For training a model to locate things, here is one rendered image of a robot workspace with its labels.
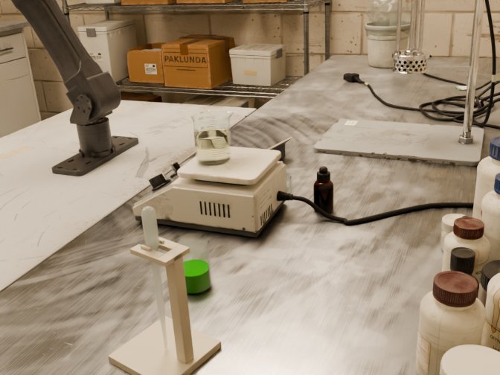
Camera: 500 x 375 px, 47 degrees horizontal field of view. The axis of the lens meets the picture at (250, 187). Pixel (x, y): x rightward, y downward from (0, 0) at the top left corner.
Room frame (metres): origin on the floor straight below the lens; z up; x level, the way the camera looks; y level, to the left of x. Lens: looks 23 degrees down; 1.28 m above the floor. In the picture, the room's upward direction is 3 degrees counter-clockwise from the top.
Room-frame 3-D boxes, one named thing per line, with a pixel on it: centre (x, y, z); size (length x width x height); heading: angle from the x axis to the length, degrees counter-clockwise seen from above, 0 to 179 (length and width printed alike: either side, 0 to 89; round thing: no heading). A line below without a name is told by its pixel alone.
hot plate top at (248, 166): (0.78, 0.03, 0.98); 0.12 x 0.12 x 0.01; 67
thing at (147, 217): (0.47, 0.09, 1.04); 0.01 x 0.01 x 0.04; 52
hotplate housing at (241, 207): (0.79, 0.05, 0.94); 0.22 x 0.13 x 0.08; 67
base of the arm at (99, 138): (1.09, 0.30, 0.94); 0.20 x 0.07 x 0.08; 156
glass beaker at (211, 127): (0.78, 0.05, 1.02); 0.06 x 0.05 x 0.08; 101
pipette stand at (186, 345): (0.47, 0.09, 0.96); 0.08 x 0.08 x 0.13; 52
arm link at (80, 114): (1.09, 0.29, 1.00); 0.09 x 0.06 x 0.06; 156
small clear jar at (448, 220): (0.65, -0.26, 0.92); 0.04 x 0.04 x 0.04
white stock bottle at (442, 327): (0.42, -0.17, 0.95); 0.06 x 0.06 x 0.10
